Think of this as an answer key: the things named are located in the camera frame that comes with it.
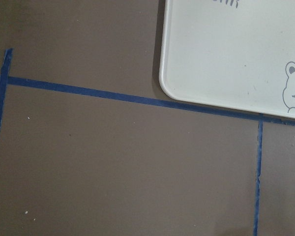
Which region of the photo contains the white bear tray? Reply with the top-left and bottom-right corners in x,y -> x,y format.
159,0 -> 295,119

